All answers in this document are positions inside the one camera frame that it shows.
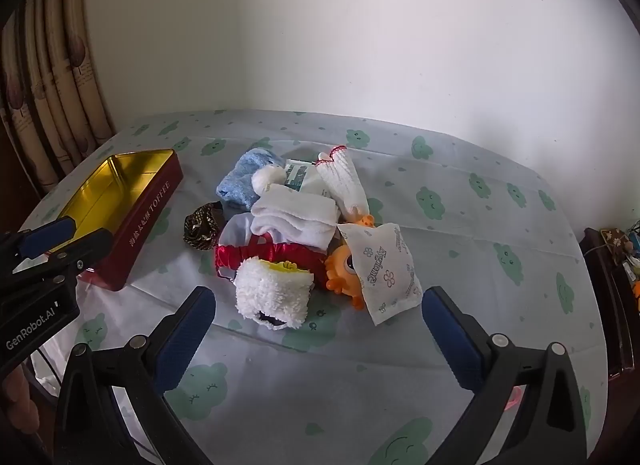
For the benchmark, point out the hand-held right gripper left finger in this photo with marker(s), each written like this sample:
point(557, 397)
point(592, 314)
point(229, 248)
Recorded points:
point(182, 340)

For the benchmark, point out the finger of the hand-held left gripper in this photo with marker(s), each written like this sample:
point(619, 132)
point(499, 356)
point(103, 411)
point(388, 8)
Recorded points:
point(47, 235)
point(75, 250)

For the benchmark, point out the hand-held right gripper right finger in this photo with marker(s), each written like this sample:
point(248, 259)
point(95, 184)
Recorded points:
point(452, 340)

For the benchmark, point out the red tin box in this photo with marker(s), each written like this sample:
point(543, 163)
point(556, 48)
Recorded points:
point(145, 215)

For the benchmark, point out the white floral print packet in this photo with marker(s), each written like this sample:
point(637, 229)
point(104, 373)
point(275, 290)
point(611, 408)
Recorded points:
point(382, 270)

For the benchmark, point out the brown patterned cloth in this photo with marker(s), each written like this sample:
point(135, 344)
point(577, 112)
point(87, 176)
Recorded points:
point(200, 227)

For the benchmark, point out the red white socks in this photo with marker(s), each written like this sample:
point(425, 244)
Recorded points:
point(270, 252)

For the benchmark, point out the pale bluish white cloth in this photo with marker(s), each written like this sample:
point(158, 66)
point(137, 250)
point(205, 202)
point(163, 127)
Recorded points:
point(235, 227)

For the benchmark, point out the orange plastic toy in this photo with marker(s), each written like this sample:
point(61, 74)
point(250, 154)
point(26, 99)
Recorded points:
point(337, 270)

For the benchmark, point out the blue fluffy sock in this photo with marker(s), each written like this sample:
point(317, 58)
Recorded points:
point(240, 180)

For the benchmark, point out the white cotton pompom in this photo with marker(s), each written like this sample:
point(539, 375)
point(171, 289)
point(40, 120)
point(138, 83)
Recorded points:
point(266, 180)

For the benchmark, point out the white sock red trim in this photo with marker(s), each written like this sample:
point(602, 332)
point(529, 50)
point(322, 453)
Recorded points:
point(345, 180)

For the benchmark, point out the small teal printed wipe packet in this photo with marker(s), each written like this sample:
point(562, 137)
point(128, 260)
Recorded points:
point(295, 175)

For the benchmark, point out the large white wet wipe packet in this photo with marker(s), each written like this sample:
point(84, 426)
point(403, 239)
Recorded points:
point(316, 181)

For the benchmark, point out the person's left hand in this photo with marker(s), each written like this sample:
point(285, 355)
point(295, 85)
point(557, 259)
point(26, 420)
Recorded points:
point(15, 395)

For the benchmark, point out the green cloud print tablecloth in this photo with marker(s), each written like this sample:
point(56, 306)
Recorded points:
point(450, 245)

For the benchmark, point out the beige patterned curtain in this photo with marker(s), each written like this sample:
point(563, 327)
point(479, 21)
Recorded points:
point(55, 95)

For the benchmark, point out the dark wooden side cabinet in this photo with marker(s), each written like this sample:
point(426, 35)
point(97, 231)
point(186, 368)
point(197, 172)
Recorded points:
point(610, 305)

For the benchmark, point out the pile of small items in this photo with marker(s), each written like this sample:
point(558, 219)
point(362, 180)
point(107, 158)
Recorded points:
point(631, 265)

